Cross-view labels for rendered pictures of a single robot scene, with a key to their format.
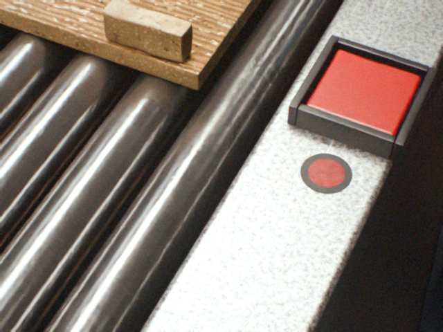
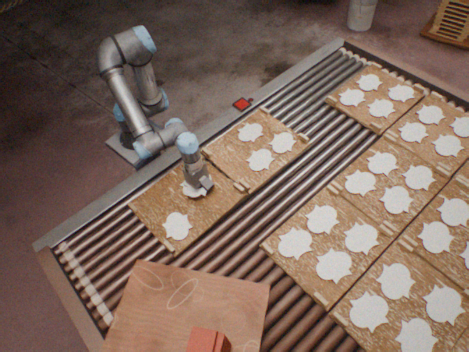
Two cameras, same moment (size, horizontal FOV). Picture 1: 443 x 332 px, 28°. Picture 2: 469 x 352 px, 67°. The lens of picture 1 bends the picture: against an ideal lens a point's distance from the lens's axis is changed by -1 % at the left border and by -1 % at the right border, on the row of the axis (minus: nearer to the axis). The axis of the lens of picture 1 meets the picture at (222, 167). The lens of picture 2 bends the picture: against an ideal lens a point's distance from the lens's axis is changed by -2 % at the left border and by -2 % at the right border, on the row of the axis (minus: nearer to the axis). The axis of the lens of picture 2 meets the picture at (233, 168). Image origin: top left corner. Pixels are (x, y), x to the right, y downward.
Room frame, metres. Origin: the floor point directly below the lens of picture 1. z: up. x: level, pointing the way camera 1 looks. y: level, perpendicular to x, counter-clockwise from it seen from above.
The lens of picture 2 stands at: (1.70, 0.54, 2.27)
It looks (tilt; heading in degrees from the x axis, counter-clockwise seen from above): 53 degrees down; 209
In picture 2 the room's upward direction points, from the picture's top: 8 degrees counter-clockwise
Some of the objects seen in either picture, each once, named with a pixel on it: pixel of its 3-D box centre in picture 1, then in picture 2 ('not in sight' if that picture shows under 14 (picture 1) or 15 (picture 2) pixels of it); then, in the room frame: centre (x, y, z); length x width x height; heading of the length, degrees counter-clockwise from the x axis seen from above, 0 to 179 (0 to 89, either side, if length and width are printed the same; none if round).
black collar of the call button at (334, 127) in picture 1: (363, 95); (241, 104); (0.40, -0.09, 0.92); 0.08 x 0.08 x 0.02; 65
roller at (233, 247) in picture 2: not in sight; (299, 190); (0.81, 0.36, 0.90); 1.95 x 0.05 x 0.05; 155
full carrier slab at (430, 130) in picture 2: not in sight; (439, 130); (0.27, 0.89, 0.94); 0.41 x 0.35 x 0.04; 154
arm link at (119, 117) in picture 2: not in sight; (128, 113); (0.77, -0.54, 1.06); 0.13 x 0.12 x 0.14; 143
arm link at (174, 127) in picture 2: not in sight; (174, 133); (0.94, -0.14, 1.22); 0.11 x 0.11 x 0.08; 53
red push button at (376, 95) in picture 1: (363, 97); (241, 105); (0.40, -0.09, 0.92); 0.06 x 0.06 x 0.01; 65
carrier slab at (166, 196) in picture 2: not in sight; (186, 200); (1.05, -0.09, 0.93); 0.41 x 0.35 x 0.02; 157
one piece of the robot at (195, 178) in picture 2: not in sight; (199, 174); (0.99, -0.03, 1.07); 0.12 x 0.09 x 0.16; 73
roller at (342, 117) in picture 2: not in sight; (276, 170); (0.74, 0.22, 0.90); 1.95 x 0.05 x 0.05; 155
